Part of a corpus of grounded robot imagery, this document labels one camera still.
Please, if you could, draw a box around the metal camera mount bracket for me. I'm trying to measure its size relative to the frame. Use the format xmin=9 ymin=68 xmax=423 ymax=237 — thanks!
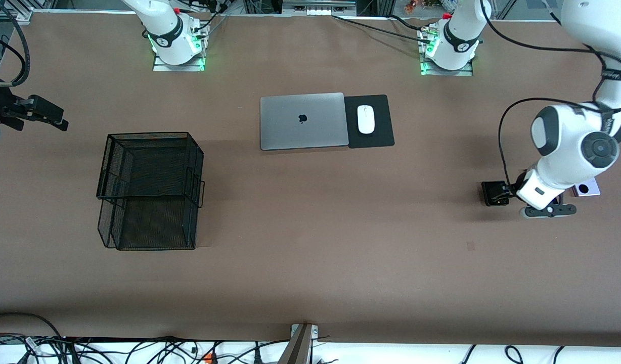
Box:
xmin=278 ymin=323 xmax=320 ymax=364

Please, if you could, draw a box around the black cable on table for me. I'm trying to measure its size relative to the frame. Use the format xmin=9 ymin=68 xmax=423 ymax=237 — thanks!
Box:
xmin=332 ymin=14 xmax=435 ymax=43

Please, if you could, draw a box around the thick black floor cable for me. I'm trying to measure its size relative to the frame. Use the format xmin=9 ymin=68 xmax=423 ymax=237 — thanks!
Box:
xmin=0 ymin=312 xmax=64 ymax=338

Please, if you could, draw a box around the black base cable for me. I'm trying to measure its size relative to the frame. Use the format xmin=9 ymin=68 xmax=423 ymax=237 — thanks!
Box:
xmin=187 ymin=0 xmax=231 ymax=36

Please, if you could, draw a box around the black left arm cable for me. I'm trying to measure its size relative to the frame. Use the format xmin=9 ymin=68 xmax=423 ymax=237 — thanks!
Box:
xmin=480 ymin=0 xmax=621 ymax=190

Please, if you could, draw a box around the white computer mouse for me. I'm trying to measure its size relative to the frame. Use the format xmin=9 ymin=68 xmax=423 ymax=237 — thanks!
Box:
xmin=357 ymin=105 xmax=376 ymax=135

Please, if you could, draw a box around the dark square flip phone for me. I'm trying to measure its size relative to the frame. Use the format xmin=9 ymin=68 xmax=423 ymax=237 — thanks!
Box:
xmin=481 ymin=180 xmax=511 ymax=207

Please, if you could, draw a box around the lavender square flip phone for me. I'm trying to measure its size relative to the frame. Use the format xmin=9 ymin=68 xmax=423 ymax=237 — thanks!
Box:
xmin=572 ymin=179 xmax=601 ymax=198

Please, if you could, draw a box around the grey power strip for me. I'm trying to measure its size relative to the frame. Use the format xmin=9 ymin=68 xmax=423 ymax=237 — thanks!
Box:
xmin=282 ymin=0 xmax=358 ymax=17

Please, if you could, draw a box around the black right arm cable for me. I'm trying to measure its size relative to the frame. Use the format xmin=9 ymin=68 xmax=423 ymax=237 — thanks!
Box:
xmin=0 ymin=0 xmax=31 ymax=87

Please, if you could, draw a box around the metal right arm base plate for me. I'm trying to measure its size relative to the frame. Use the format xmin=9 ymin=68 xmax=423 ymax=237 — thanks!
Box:
xmin=153 ymin=20 xmax=206 ymax=72

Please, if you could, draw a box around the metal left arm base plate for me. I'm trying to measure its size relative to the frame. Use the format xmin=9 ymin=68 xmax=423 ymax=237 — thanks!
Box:
xmin=419 ymin=28 xmax=474 ymax=76

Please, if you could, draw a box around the aluminium frame profile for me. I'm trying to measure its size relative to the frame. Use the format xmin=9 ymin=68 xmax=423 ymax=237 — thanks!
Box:
xmin=0 ymin=0 xmax=56 ymax=23

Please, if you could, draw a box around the black mesh two-tier tray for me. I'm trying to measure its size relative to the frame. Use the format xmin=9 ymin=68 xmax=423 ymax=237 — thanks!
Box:
xmin=96 ymin=132 xmax=206 ymax=251

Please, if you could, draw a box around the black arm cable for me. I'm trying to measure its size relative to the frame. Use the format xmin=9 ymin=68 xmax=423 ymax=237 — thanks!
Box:
xmin=480 ymin=0 xmax=621 ymax=190
xmin=0 ymin=0 xmax=31 ymax=87

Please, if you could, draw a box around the silver closed laptop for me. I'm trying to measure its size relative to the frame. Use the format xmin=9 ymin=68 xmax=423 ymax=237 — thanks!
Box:
xmin=260 ymin=92 xmax=349 ymax=151

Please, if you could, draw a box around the black mouse pad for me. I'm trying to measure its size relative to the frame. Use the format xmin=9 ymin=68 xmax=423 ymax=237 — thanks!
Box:
xmin=344 ymin=94 xmax=395 ymax=149

